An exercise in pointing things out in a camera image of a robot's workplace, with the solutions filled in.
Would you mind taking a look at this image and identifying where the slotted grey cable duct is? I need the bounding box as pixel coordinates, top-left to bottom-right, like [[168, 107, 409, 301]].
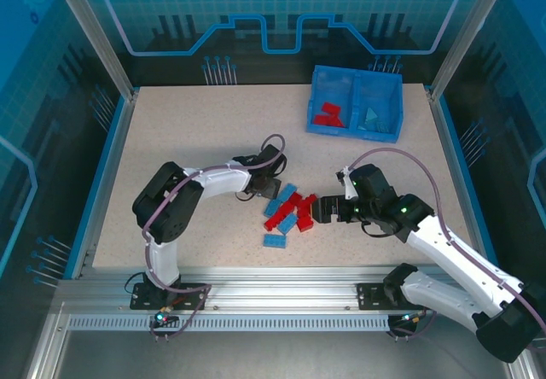
[[67, 314, 392, 333]]

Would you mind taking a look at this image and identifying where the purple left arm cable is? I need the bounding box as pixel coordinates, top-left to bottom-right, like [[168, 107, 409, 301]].
[[142, 134, 287, 341]]

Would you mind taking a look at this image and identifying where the small LED connector board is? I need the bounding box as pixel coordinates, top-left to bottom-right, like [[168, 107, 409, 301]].
[[155, 308, 178, 328], [398, 312, 427, 327]]

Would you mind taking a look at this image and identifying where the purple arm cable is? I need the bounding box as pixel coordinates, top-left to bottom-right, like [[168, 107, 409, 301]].
[[347, 147, 546, 350], [142, 134, 287, 341]]

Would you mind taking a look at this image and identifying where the aluminium side rail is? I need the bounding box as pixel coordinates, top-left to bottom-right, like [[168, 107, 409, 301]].
[[70, 90, 140, 281], [426, 86, 498, 280]]

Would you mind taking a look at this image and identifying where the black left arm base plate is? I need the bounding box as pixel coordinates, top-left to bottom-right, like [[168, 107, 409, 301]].
[[130, 283, 208, 311]]

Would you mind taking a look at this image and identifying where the blue divided plastic container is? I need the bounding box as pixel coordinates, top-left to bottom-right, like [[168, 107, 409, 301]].
[[305, 64, 405, 143]]

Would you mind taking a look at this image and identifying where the aluminium frame post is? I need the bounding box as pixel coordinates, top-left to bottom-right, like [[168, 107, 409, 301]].
[[427, 0, 520, 102], [46, 0, 140, 101]]

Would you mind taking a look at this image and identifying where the aluminium mounting rail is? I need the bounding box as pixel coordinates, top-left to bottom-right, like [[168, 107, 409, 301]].
[[55, 266, 511, 312]]

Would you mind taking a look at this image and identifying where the grey metal base panel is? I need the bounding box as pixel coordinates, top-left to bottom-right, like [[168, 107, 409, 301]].
[[55, 331, 511, 379]]

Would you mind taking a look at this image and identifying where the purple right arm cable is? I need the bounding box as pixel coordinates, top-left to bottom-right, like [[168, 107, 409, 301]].
[[347, 147, 546, 350]]

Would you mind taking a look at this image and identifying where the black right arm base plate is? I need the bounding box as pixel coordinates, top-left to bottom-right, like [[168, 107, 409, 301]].
[[357, 283, 433, 312]]

